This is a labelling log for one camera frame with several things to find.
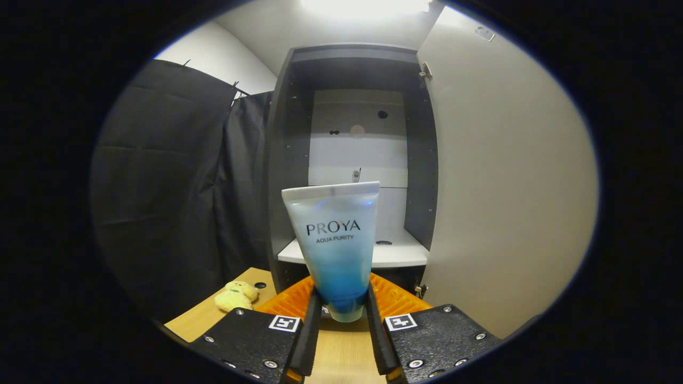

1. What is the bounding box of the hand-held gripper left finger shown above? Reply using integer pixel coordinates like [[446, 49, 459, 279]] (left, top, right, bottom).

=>
[[188, 275, 322, 384]]

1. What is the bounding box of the black backdrop cloth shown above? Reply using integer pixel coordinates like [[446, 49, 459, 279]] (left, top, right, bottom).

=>
[[90, 59, 274, 322]]

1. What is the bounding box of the dark grey cabinet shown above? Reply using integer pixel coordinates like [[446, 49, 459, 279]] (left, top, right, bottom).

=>
[[264, 43, 439, 300]]

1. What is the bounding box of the beige cabinet door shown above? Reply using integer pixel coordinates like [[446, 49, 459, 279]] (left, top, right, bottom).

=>
[[416, 5, 599, 340]]

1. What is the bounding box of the yellow plush toy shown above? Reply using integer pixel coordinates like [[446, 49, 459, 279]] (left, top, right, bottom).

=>
[[215, 281, 260, 313]]

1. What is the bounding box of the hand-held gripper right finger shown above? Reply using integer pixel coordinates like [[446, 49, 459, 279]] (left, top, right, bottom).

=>
[[366, 273, 503, 384]]

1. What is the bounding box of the blue white cosmetic tube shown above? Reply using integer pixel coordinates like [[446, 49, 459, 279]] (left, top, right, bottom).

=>
[[281, 181, 380, 323]]

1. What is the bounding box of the large ceiling light panel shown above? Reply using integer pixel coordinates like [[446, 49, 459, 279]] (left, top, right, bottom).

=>
[[301, 0, 433, 18]]

